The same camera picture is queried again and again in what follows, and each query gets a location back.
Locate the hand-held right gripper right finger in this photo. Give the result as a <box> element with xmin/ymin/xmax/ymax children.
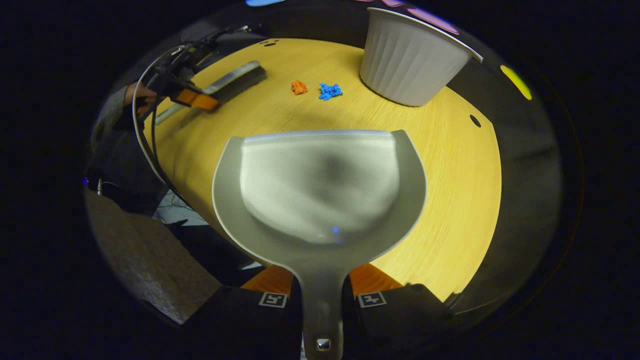
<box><xmin>342</xmin><ymin>263</ymin><xmax>454</xmax><ymax>359</ymax></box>

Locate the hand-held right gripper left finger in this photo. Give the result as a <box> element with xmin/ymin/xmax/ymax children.
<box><xmin>187</xmin><ymin>265</ymin><xmax>304</xmax><ymax>360</ymax></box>

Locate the small grey broom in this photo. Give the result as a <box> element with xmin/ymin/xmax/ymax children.
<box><xmin>155</xmin><ymin>60</ymin><xmax>268</xmax><ymax>126</ymax></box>

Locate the blue paper scrap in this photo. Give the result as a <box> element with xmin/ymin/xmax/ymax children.
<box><xmin>318</xmin><ymin>82</ymin><xmax>344</xmax><ymax>102</ymax></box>

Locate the grey plastic dustpan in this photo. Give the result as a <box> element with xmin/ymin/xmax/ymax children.
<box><xmin>211</xmin><ymin>129</ymin><xmax>429</xmax><ymax>360</ymax></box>

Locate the white ribbed garbage bin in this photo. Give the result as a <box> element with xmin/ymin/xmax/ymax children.
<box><xmin>359</xmin><ymin>7</ymin><xmax>484</xmax><ymax>108</ymax></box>

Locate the wooden desktop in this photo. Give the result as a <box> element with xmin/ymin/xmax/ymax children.
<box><xmin>145</xmin><ymin>37</ymin><xmax>503</xmax><ymax>304</ymax></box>

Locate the person's dark clothing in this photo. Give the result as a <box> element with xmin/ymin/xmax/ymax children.
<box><xmin>87</xmin><ymin>117</ymin><xmax>173</xmax><ymax>216</ymax></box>

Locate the thin gripper cable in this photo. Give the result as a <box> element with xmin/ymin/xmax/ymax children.
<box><xmin>131</xmin><ymin>42</ymin><xmax>201</xmax><ymax>211</ymax></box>

